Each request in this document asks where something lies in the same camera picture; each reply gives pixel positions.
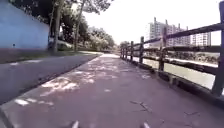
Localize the red paved path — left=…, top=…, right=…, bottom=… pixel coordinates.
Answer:
left=0, top=53, right=224, bottom=128

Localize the dark wooden fence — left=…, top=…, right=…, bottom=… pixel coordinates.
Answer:
left=119, top=0, right=224, bottom=108

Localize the pale tall building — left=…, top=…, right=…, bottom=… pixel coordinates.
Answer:
left=191, top=31, right=212, bottom=47
left=144, top=16, right=192, bottom=48

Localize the group of trees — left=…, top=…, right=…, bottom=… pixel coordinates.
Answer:
left=9, top=0, right=118, bottom=54

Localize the dark kerb line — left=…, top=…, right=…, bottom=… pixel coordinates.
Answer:
left=0, top=54, right=102, bottom=108

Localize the pale water channel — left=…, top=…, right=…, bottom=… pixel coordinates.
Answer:
left=133, top=55, right=218, bottom=90

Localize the bank with bushes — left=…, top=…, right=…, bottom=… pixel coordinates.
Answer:
left=146, top=49, right=221, bottom=64

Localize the grey asphalt lane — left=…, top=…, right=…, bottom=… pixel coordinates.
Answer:
left=0, top=53, right=101, bottom=106

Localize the grassy soil verge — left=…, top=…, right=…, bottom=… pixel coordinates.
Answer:
left=0, top=48, right=101, bottom=64

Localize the blue-grey wall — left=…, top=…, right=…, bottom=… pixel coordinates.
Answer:
left=0, top=1, right=51, bottom=51

